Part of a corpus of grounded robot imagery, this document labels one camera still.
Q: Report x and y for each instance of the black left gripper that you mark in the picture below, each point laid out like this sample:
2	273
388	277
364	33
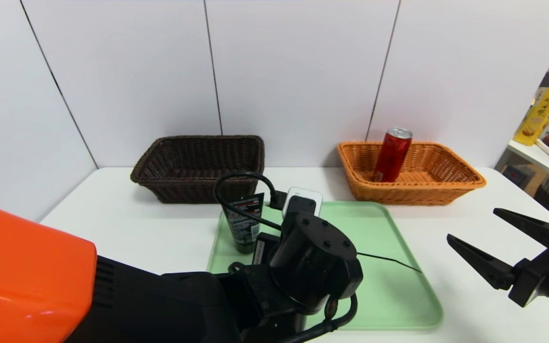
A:
261	248

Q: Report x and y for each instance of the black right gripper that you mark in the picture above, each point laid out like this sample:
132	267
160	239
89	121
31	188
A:
525	282

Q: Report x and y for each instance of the black cosmetic tube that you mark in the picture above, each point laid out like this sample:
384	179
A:
246	228

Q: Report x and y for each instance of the red drink can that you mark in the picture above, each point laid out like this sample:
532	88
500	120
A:
391	157

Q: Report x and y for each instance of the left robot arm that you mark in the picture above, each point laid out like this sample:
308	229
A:
160	305

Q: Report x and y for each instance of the dark brown wicker basket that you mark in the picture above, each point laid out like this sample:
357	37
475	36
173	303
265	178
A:
198	190

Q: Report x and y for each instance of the orange wicker basket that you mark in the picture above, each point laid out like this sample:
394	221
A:
422	190

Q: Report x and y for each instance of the dark box under table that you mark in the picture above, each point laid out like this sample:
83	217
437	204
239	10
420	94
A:
515	175

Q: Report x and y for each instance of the white black marker pen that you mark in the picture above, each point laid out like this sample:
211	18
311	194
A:
545	147

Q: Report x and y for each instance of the light green plastic tray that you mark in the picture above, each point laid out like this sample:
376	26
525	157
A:
389	295

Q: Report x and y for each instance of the yellow snack box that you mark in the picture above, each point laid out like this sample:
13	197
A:
536	119

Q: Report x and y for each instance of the grey black carton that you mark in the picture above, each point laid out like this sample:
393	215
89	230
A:
548	78

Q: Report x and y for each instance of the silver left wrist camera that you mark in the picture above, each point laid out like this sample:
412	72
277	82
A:
310	194

